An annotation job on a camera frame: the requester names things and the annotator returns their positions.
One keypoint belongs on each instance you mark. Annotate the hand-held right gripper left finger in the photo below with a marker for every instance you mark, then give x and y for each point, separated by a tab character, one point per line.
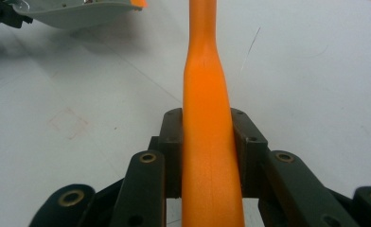
171	151

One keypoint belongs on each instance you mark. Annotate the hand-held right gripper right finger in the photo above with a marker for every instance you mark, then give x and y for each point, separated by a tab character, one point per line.
249	154

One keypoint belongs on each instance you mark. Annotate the grey dustpan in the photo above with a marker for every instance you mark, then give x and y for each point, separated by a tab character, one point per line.
73	14

